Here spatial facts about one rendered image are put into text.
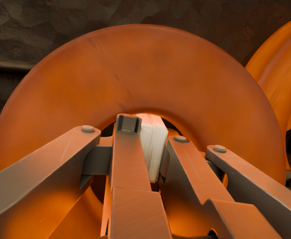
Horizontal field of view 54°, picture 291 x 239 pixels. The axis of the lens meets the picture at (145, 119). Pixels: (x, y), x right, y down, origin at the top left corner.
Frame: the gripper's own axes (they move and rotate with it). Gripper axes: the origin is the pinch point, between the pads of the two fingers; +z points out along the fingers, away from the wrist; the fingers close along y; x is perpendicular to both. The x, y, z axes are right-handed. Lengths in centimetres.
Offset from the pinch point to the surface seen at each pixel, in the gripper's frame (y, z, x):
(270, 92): 8.1, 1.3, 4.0
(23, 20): -10.8, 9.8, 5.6
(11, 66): -10.9, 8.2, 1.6
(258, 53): 7.7, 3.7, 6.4
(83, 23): -5.8, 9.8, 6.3
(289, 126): 16.6, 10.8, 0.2
